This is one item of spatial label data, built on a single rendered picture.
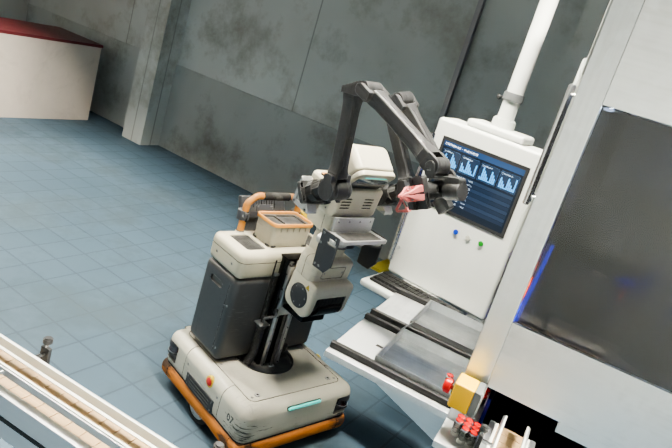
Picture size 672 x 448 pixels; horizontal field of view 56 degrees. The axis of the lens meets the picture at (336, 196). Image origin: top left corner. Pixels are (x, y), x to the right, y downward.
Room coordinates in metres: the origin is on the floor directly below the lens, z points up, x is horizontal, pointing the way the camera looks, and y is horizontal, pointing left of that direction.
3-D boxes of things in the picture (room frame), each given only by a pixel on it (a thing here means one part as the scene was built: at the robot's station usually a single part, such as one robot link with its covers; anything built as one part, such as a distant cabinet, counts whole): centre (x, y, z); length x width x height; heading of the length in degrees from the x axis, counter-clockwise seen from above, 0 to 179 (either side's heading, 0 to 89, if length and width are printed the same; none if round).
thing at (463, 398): (1.49, -0.48, 1.00); 0.08 x 0.07 x 0.07; 69
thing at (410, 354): (1.77, -0.46, 0.90); 0.34 x 0.26 x 0.04; 69
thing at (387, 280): (2.52, -0.45, 0.82); 0.40 x 0.14 x 0.02; 59
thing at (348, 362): (1.95, -0.45, 0.87); 0.70 x 0.48 x 0.02; 159
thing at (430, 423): (1.72, -0.36, 0.80); 0.34 x 0.03 x 0.13; 69
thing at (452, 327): (2.09, -0.58, 0.90); 0.34 x 0.26 x 0.04; 69
